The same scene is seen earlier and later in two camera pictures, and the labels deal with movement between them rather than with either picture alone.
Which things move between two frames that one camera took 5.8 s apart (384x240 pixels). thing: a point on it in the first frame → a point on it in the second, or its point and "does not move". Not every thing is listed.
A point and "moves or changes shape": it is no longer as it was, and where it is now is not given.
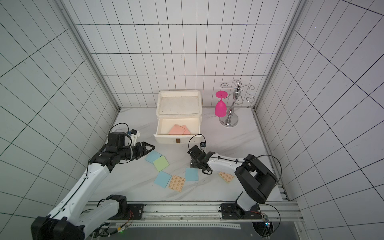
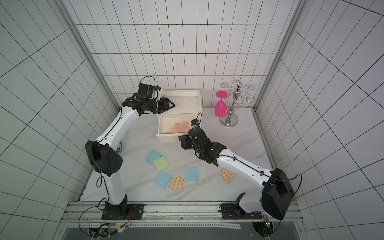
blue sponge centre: [191, 174] does not move
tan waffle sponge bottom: [177, 183] does not move
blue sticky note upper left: [153, 156] does not move
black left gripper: [144, 151] → [165, 102]
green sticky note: [161, 163] does not move
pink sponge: [177, 130] moves or changes shape
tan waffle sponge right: [227, 177] does not move
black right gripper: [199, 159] → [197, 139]
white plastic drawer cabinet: [179, 104] does not move
